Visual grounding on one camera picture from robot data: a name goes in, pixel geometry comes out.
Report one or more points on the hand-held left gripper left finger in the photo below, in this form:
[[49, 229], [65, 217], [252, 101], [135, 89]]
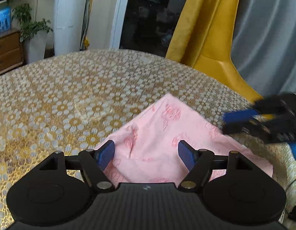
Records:
[[106, 153]]

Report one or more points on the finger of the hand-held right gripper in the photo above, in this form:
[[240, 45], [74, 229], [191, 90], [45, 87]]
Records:
[[239, 116], [236, 127]]

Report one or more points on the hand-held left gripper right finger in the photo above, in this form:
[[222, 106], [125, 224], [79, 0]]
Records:
[[187, 154]]

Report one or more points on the pink printed garment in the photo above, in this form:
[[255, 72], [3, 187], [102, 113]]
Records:
[[157, 129]]

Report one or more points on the gold floral lace tablecloth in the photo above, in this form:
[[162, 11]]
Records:
[[54, 88]]

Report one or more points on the grey curtain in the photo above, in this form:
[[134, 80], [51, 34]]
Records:
[[270, 28]]

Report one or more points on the yellow velvet chair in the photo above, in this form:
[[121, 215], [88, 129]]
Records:
[[205, 28]]

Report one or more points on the yellow striped cloth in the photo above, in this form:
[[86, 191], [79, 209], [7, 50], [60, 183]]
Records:
[[86, 28]]

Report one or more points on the green plant in white pot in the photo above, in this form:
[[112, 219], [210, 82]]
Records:
[[35, 48]]

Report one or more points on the glass balcony door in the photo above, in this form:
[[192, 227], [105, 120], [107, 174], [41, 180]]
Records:
[[148, 16]]

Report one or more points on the wooden television cabinet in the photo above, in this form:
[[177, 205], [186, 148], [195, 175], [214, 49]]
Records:
[[6, 52]]

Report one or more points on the blue picture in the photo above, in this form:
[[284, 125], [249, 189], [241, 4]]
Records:
[[1, 21]]

